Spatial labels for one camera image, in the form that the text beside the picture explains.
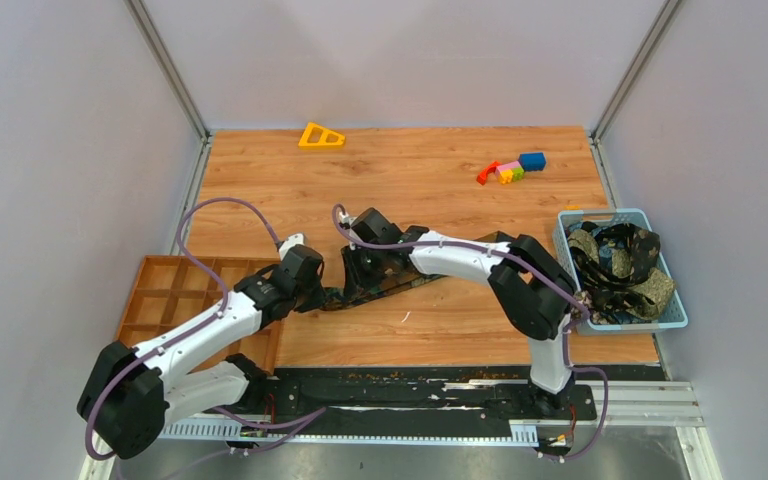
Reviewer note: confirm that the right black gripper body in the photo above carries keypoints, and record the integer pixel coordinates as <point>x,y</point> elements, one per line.
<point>366,267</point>

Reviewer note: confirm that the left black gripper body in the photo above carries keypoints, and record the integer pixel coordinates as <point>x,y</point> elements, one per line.
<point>308,297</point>

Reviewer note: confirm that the blue green brown tie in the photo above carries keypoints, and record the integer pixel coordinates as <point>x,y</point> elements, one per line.
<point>430,253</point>

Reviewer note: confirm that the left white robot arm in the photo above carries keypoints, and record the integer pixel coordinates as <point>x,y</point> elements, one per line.
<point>133,393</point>

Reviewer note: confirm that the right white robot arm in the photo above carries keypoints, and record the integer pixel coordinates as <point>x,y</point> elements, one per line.
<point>535,293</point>

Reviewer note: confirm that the wooden compartment tray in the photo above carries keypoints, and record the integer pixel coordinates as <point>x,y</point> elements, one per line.
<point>170,290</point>

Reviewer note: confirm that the yellow triangular plastic block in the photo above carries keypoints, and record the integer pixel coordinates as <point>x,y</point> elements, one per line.
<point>318,137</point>

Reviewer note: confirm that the colourful toy brick assembly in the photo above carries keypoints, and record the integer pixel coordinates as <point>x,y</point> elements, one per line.
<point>506,173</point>

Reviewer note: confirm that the floral tie end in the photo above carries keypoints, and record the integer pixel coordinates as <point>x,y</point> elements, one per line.
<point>585,298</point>

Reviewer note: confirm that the dark floral tie in basket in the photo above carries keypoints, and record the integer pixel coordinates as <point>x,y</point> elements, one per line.
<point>622,265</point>

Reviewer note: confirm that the blue perforated plastic basket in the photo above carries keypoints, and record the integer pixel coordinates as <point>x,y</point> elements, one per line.
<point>616,256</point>

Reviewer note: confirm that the olive patterned rolled tie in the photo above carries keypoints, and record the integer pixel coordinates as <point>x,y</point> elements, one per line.
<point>649,291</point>

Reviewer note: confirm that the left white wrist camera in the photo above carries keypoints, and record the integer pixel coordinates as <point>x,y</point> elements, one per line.
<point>291,241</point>

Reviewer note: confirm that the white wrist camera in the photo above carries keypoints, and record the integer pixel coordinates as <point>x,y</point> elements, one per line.
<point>344,219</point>
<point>291,241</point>

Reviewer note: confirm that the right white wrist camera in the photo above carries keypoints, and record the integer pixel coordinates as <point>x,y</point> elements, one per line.
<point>344,219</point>

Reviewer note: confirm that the aluminium frame rails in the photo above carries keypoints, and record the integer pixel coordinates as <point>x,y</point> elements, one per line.
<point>627,397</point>

